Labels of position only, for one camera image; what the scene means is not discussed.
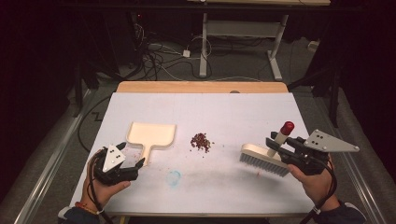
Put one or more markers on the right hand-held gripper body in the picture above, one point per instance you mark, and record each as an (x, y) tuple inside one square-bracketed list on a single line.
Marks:
[(323, 142)]

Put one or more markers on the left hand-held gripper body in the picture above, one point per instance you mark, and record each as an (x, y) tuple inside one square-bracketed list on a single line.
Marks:
[(113, 157)]

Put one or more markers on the cream plastic dustpan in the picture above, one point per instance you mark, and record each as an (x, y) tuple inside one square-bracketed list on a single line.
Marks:
[(152, 133)]

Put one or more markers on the person's left hand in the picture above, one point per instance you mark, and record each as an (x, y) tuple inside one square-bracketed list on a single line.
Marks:
[(101, 191)]

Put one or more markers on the person's right hand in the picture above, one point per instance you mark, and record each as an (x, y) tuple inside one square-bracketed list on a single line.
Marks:
[(317, 186)]

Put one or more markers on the white table mat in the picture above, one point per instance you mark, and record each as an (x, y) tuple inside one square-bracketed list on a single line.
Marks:
[(218, 115)]

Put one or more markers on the black metal stand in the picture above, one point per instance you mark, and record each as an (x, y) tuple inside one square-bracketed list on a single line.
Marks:
[(330, 81), (79, 84)]

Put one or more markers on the pile of dried red petals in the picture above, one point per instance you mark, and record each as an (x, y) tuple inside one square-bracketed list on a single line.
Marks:
[(200, 142)]

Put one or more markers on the white power adapter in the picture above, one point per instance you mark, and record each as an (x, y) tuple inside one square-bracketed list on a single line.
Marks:
[(186, 53)]

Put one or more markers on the aluminium rail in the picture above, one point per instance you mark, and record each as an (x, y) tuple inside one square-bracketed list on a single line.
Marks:
[(46, 168), (358, 174)]

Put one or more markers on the white metal desk frame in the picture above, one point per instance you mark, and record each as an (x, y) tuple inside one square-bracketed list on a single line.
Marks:
[(243, 28)]

